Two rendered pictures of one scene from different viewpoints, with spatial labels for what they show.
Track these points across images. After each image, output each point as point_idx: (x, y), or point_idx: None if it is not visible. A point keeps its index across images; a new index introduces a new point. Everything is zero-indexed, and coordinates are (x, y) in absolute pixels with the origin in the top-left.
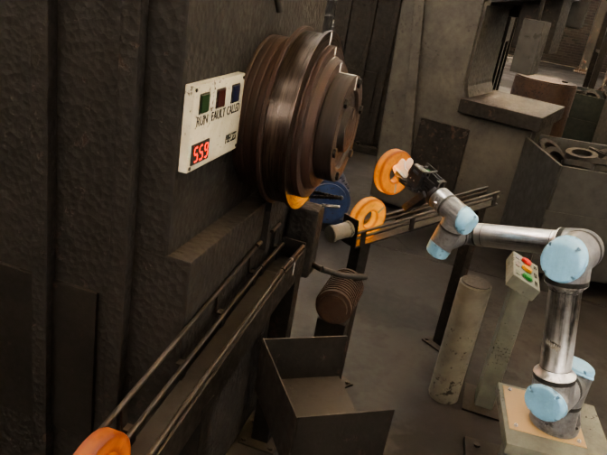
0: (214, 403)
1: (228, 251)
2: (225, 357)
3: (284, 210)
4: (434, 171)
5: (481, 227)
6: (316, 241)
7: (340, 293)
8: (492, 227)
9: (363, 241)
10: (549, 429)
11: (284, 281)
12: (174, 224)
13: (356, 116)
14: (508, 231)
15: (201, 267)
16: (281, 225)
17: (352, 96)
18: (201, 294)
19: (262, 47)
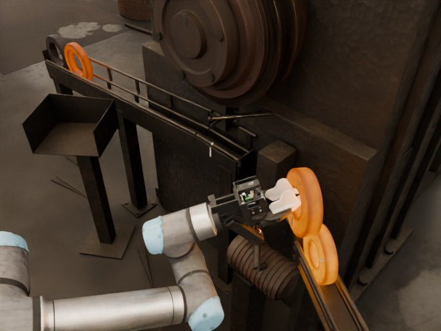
0: (190, 181)
1: (178, 77)
2: (128, 102)
3: (273, 138)
4: (239, 199)
5: (166, 287)
6: (262, 185)
7: (237, 238)
8: (151, 291)
9: (296, 260)
10: None
11: (193, 141)
12: (153, 23)
13: (216, 41)
14: (121, 292)
15: (151, 58)
16: (254, 136)
17: (200, 6)
18: (155, 78)
19: None
